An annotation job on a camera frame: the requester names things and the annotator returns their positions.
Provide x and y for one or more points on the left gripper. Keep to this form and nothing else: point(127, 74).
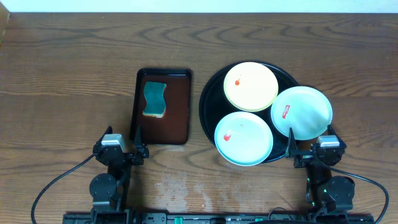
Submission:
point(123, 157)

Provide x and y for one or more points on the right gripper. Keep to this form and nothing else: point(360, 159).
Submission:
point(303, 158)

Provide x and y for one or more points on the light blue front plate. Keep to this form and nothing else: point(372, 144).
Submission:
point(243, 138)

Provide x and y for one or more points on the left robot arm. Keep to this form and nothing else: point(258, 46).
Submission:
point(109, 190)

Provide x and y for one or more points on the round black tray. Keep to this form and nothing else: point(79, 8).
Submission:
point(214, 105)

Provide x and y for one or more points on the cardboard box corner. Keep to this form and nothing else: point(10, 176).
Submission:
point(4, 20)

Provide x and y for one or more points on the green yellow sponge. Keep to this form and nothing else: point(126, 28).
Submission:
point(155, 102)

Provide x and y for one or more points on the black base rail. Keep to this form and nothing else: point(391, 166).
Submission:
point(163, 218)

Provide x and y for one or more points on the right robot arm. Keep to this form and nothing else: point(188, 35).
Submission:
point(330, 195)

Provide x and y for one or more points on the rectangular brown water tray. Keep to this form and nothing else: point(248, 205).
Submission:
point(172, 127)

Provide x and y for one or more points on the light green right plate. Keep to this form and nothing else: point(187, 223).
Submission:
point(304, 110)

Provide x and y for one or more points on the yellow plate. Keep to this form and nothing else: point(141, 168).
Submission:
point(250, 86)

